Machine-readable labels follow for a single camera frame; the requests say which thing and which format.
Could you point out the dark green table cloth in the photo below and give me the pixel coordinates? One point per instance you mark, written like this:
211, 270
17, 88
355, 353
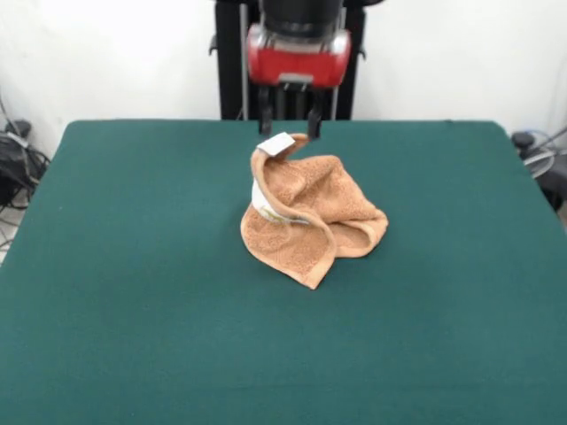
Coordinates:
133, 265

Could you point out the tan towel with white label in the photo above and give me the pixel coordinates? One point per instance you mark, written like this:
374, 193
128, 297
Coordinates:
319, 195

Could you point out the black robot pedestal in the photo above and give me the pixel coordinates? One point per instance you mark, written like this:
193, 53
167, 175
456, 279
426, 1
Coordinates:
230, 66

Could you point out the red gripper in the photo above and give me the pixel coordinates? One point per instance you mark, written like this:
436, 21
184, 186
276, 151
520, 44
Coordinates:
297, 64

